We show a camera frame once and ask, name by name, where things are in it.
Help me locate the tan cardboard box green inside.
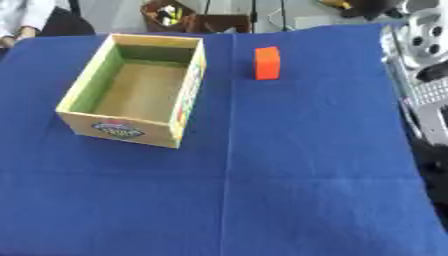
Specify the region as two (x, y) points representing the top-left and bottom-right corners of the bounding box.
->
(54, 33), (209, 150)

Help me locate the black chair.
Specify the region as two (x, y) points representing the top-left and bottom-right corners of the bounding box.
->
(36, 0), (98, 37)

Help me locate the orange rectangular block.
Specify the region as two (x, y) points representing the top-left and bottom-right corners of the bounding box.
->
(252, 46), (282, 81)

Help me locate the person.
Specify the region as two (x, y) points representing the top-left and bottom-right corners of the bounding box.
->
(0, 0), (74, 38)

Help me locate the brown cardboard box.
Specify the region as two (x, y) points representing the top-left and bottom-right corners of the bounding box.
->
(192, 14), (254, 34)

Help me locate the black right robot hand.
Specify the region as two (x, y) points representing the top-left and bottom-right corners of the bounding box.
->
(339, 0), (412, 21)

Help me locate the black tripod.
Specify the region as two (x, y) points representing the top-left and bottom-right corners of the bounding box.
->
(201, 0), (293, 33)

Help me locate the person's hand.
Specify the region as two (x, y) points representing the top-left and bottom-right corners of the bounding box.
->
(0, 25), (41, 48)

